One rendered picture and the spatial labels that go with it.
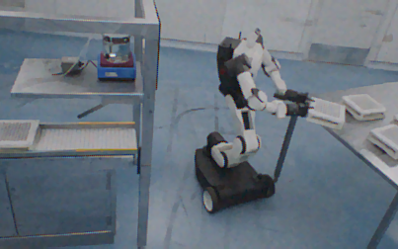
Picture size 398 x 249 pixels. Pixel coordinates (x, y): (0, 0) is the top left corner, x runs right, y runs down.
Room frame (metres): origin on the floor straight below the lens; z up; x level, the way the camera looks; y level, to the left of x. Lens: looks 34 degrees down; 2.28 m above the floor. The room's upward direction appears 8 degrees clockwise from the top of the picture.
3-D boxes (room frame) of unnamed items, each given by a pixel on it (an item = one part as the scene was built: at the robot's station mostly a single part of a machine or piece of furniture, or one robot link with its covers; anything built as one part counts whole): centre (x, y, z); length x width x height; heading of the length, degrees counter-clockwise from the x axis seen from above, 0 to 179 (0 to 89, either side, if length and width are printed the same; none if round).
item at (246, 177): (2.58, -0.28, 0.19); 0.64 x 0.52 x 0.33; 29
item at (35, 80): (1.81, 0.65, 1.27); 0.62 x 0.38 x 0.04; 105
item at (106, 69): (1.90, 0.49, 1.33); 0.21 x 0.20 x 0.09; 15
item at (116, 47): (1.90, 0.49, 1.47); 0.15 x 0.15 x 0.19
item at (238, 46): (2.62, -0.22, 1.12); 0.34 x 0.30 x 0.36; 165
